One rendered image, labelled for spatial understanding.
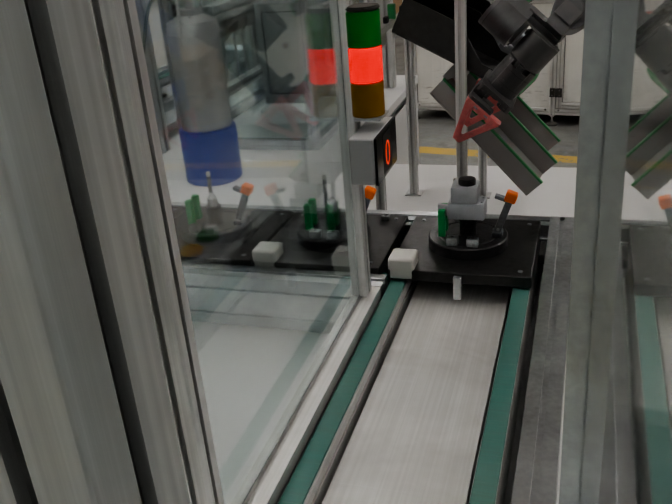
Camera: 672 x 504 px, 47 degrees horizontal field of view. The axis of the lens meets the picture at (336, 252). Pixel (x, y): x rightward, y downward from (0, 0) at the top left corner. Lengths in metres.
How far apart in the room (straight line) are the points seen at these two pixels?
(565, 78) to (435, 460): 4.67
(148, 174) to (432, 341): 0.70
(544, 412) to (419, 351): 0.26
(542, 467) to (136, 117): 0.59
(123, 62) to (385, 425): 0.63
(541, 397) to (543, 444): 0.10
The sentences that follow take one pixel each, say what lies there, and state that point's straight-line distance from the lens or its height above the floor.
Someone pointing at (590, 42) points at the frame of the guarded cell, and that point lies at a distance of 0.45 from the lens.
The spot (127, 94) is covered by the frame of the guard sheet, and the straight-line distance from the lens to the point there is 0.61.
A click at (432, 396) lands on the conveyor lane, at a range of 1.11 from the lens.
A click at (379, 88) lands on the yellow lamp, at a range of 1.15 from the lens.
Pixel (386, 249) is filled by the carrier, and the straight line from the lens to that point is 1.41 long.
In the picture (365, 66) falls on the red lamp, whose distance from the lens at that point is 1.14.
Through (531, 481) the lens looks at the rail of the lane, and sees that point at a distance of 0.92.
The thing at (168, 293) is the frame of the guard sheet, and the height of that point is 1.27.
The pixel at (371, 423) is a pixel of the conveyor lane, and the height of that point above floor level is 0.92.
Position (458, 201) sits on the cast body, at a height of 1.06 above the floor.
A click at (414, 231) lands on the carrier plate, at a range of 1.48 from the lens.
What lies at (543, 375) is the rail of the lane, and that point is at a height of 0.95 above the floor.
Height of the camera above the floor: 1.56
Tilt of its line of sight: 25 degrees down
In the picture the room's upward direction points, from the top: 5 degrees counter-clockwise
